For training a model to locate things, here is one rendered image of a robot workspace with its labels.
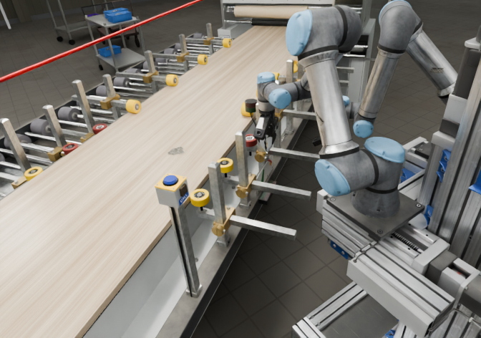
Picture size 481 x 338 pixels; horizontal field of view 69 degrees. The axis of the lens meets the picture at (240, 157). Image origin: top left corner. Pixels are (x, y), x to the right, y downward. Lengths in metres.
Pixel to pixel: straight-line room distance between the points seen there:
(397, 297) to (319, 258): 1.34
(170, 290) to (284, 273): 0.97
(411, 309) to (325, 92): 0.63
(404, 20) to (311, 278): 1.56
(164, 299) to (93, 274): 0.34
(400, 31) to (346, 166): 0.55
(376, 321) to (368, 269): 0.82
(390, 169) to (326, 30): 0.44
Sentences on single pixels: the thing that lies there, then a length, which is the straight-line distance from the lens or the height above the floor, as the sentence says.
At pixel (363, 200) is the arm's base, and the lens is 1.19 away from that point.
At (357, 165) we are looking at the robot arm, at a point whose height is 1.25.
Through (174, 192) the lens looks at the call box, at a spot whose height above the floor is 1.21.
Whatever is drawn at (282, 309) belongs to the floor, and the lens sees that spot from 2.20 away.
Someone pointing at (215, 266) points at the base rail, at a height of 0.70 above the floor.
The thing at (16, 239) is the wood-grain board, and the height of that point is 0.90.
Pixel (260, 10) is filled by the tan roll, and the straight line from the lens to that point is 4.05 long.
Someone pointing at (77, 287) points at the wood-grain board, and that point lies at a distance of 1.32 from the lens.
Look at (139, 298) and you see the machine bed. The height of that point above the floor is 0.67.
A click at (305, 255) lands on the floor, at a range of 2.44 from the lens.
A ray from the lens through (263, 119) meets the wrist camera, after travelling 1.51.
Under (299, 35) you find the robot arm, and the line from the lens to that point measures 1.03.
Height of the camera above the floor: 1.84
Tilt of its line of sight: 33 degrees down
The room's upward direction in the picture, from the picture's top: 4 degrees counter-clockwise
